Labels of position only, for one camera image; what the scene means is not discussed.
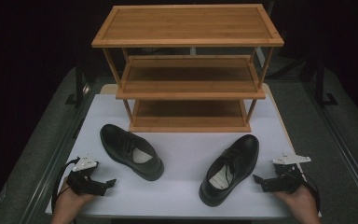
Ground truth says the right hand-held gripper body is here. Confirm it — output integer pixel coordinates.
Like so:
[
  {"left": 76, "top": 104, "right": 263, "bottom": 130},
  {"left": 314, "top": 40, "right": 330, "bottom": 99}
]
[{"left": 260, "top": 151, "right": 312, "bottom": 194}]

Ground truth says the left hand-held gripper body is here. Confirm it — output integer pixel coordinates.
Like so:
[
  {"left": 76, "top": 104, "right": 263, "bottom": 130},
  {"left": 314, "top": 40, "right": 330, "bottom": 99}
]
[{"left": 65, "top": 154, "right": 107, "bottom": 197}]

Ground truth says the black leather shoe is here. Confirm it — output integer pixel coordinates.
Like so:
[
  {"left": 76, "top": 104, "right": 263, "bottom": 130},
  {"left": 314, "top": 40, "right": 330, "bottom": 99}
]
[
  {"left": 199, "top": 133, "right": 260, "bottom": 208},
  {"left": 99, "top": 123, "right": 165, "bottom": 182}
]

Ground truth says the three-tier bamboo shoe rack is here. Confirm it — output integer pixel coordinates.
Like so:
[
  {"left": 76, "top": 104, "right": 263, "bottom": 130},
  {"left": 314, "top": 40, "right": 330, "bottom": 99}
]
[{"left": 91, "top": 3, "right": 284, "bottom": 133}]

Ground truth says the person's right hand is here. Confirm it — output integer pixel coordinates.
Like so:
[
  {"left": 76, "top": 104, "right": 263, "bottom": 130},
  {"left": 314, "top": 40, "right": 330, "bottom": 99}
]
[{"left": 272, "top": 186, "right": 320, "bottom": 219}]

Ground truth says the person's left hand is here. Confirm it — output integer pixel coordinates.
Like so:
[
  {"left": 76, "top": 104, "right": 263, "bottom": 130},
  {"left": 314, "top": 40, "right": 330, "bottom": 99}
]
[{"left": 52, "top": 181, "right": 96, "bottom": 219}]

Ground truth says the white table mat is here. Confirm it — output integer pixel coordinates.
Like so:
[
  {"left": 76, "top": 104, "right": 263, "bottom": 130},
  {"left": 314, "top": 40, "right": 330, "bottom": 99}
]
[{"left": 45, "top": 92, "right": 323, "bottom": 219}]

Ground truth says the black metal stand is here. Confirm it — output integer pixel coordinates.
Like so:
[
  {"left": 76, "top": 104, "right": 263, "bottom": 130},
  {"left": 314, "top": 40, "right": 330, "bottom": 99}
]
[
  {"left": 313, "top": 57, "right": 339, "bottom": 107},
  {"left": 64, "top": 57, "right": 91, "bottom": 109}
]

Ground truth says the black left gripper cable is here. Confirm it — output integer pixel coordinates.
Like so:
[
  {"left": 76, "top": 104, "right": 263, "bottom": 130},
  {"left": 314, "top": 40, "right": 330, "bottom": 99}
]
[{"left": 51, "top": 157, "right": 81, "bottom": 214}]

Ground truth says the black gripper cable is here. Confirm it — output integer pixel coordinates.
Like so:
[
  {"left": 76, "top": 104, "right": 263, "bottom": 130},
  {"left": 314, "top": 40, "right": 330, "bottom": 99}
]
[
  {"left": 287, "top": 172, "right": 322, "bottom": 213},
  {"left": 51, "top": 157, "right": 81, "bottom": 214}
]

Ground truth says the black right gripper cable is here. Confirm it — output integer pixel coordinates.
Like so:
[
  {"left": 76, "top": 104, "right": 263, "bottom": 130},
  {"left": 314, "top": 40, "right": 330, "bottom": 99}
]
[{"left": 287, "top": 172, "right": 322, "bottom": 213}]

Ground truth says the metal floor rail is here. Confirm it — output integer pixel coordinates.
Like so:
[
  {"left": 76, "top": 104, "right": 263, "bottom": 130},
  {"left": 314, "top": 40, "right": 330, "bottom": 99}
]
[
  {"left": 18, "top": 83, "right": 102, "bottom": 224},
  {"left": 304, "top": 82, "right": 358, "bottom": 216}
]

